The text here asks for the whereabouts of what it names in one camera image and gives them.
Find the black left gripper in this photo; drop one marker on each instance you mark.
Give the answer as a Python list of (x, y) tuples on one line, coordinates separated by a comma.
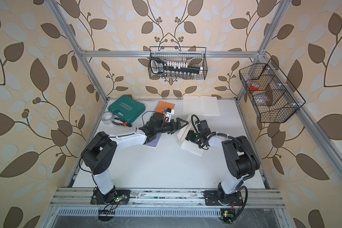
[(173, 128)]

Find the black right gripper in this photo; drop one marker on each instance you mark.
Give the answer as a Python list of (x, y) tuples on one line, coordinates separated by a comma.
[(190, 135)]

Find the orange cover notebook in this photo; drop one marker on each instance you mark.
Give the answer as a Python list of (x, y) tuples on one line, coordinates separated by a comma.
[(161, 106)]

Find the purple cover notebook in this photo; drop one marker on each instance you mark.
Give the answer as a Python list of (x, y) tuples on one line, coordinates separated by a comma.
[(155, 141)]

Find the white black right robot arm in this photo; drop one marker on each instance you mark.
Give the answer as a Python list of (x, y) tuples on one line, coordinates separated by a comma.
[(240, 158)]

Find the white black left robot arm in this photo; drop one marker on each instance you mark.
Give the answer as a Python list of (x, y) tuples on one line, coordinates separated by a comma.
[(98, 154)]

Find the open white lined notebook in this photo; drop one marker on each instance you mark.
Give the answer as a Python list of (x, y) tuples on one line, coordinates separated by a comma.
[(204, 106)]

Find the orange black pliers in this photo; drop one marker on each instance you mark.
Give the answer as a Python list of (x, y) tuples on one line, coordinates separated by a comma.
[(120, 122)]

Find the green plastic tool case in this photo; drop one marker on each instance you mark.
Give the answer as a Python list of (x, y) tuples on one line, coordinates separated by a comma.
[(126, 108)]

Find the clear tape roll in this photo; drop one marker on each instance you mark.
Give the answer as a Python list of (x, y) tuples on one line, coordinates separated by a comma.
[(107, 117)]

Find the socket wrench set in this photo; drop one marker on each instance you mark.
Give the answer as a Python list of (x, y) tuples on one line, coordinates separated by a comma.
[(171, 69)]

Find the red object in basket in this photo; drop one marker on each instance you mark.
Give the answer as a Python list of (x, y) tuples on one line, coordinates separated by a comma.
[(254, 87)]

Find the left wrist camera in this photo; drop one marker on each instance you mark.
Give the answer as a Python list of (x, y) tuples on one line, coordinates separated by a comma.
[(168, 114)]

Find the black wire basket centre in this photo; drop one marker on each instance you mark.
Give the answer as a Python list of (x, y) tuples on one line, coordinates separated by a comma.
[(195, 56)]

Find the black wire basket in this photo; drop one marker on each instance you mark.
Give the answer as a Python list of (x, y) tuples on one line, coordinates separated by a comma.
[(195, 56), (277, 98)]

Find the black wire basket right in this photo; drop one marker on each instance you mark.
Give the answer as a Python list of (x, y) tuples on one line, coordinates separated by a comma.
[(277, 98)]

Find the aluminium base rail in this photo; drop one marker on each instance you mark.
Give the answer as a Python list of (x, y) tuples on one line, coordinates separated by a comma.
[(179, 198)]

